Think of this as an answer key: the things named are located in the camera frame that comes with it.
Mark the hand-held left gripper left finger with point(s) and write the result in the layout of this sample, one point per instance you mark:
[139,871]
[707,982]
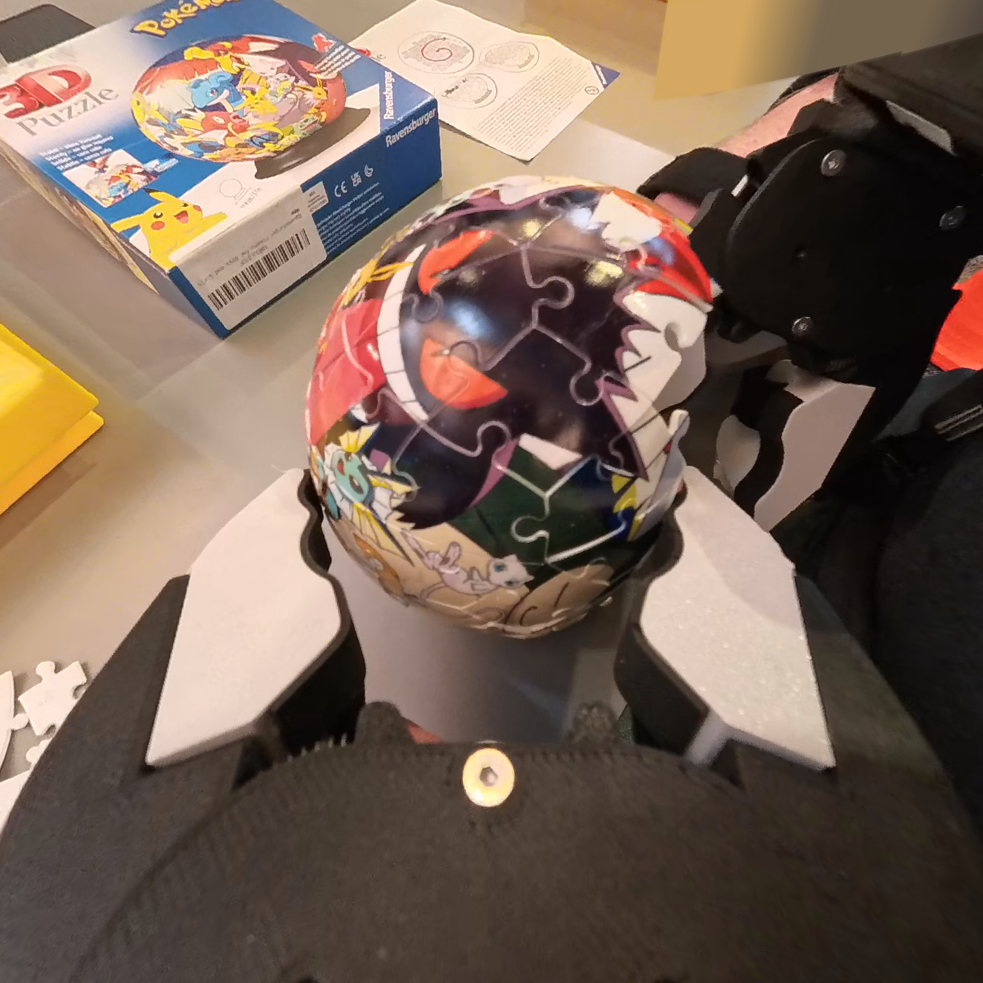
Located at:
[238,653]

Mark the blue white puzzle box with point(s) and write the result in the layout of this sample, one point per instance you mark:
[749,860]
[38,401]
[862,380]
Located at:
[230,192]

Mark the squarish white puzzle piece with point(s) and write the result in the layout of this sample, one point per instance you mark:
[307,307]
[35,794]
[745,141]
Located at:
[8,714]

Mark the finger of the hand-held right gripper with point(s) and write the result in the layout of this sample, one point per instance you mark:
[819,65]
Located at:
[822,438]
[733,449]

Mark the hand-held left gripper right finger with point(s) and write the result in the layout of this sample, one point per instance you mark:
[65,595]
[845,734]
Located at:
[737,653]

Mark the person's dark shirt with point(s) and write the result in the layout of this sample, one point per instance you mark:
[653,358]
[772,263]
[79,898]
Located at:
[921,576]

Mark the person's right hand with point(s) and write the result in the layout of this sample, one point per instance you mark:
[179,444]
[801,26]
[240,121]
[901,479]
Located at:
[776,115]

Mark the colourful puzzle ball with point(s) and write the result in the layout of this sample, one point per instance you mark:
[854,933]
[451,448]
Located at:
[499,384]

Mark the white instruction leaflet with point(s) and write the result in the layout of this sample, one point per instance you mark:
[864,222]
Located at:
[499,77]

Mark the yellow plastic tray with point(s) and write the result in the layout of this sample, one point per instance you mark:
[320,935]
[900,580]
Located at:
[38,415]

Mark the red box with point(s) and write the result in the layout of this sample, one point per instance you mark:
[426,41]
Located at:
[956,330]

